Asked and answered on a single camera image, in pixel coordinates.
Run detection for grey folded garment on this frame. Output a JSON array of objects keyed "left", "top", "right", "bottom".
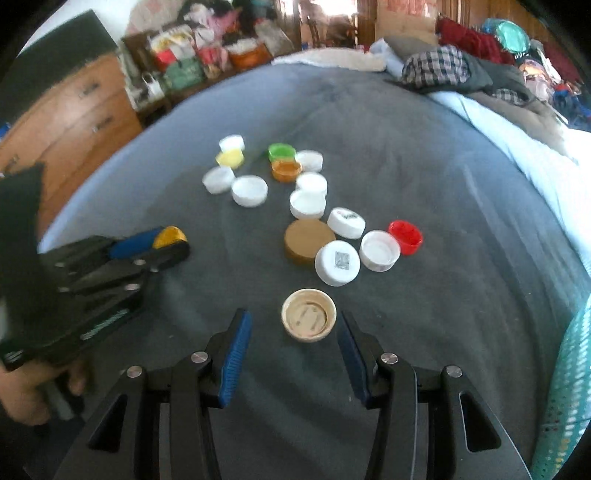
[{"left": 385, "top": 34, "right": 439, "bottom": 58}]

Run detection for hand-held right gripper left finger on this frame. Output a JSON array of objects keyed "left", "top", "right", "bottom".
[{"left": 53, "top": 308, "right": 253, "bottom": 480}]

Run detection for person's left hand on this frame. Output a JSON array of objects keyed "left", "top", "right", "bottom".
[{"left": 0, "top": 357, "right": 90, "bottom": 425}]

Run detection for plaid shirt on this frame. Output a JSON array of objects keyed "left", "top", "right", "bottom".
[{"left": 401, "top": 45, "right": 472, "bottom": 90}]

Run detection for beige bottle cap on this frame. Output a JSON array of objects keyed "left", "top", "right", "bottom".
[{"left": 281, "top": 288, "right": 338, "bottom": 343}]

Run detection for pile of colourful clothes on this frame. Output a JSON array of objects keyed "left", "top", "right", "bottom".
[{"left": 480, "top": 17, "right": 591, "bottom": 130}]

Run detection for dark flat screen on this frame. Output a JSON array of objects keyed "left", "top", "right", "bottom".
[{"left": 0, "top": 9, "right": 118, "bottom": 121}]

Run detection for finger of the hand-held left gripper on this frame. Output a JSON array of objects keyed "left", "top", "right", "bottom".
[
  {"left": 60, "top": 240, "right": 191, "bottom": 296},
  {"left": 44, "top": 227, "right": 166, "bottom": 266}
]

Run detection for wooden dresser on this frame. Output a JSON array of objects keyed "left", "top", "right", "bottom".
[{"left": 0, "top": 51, "right": 144, "bottom": 222}]

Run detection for grey blanket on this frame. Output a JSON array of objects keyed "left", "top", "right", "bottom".
[{"left": 37, "top": 62, "right": 591, "bottom": 480}]

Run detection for cream fleece blanket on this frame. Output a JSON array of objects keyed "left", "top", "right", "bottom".
[{"left": 270, "top": 48, "right": 389, "bottom": 72}]

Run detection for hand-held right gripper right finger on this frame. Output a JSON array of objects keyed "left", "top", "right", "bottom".
[{"left": 337, "top": 310, "right": 534, "bottom": 480}]

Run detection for dark red garment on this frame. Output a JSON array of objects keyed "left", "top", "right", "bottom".
[{"left": 436, "top": 17, "right": 515, "bottom": 65}]

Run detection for cardboard box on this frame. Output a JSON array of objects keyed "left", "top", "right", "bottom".
[{"left": 376, "top": 0, "right": 439, "bottom": 40}]

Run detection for light blue bed sheet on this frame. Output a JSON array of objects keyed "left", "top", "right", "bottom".
[{"left": 429, "top": 90, "right": 591, "bottom": 241}]

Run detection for orange bottle cap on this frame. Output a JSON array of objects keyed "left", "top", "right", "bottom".
[{"left": 152, "top": 225, "right": 188, "bottom": 250}]

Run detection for cluster of assorted plastic lids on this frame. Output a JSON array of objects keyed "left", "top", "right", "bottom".
[{"left": 202, "top": 134, "right": 424, "bottom": 287}]

